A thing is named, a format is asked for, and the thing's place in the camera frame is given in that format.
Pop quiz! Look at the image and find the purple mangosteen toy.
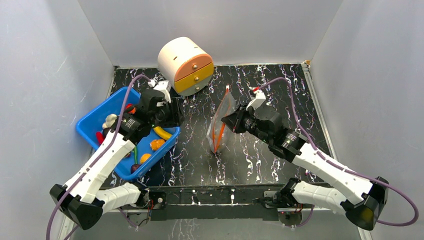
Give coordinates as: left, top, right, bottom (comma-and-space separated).
130, 164, 141, 174

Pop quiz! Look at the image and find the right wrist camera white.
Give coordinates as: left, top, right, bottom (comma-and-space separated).
246, 88, 266, 111

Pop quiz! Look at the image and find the green bean toy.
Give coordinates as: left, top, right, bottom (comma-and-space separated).
132, 147, 139, 165

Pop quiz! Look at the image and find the blue plastic bin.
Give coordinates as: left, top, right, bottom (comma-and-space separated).
76, 86, 181, 181

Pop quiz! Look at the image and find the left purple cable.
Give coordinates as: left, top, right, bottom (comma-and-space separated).
45, 74, 157, 240

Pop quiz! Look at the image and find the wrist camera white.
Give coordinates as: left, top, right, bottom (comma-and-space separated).
148, 79, 172, 103
246, 88, 266, 111

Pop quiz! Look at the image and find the crumpled orange food toy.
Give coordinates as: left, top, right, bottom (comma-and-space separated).
139, 153, 151, 165

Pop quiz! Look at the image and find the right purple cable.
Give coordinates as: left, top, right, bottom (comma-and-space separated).
251, 77, 420, 227

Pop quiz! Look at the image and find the red chili toy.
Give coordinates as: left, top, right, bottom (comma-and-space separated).
95, 131, 105, 145

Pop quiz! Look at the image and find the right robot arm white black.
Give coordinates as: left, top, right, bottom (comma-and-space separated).
221, 105, 388, 231

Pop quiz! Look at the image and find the red orange pepper toy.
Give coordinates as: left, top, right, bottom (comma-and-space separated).
124, 103, 136, 115

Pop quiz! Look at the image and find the clear zip top bag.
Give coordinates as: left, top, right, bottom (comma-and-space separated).
207, 84, 236, 154

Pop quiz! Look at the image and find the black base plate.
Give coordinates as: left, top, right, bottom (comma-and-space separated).
145, 185, 303, 223

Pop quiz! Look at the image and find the orange tangerine toy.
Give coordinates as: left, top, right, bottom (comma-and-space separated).
150, 138, 166, 151

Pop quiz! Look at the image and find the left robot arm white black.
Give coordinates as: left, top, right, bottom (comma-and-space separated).
49, 88, 184, 230

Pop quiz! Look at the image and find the white garlic toy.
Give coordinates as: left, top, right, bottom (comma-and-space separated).
102, 113, 118, 129

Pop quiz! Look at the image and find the yellow banana toy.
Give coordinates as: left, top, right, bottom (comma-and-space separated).
153, 126, 173, 141

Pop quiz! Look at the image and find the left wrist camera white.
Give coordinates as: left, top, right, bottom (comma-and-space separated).
148, 79, 172, 103

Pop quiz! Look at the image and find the purple cable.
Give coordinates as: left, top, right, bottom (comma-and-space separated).
251, 77, 420, 227
45, 74, 157, 240

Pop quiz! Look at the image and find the round white drawer cabinet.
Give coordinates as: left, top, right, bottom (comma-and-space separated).
157, 36, 214, 97

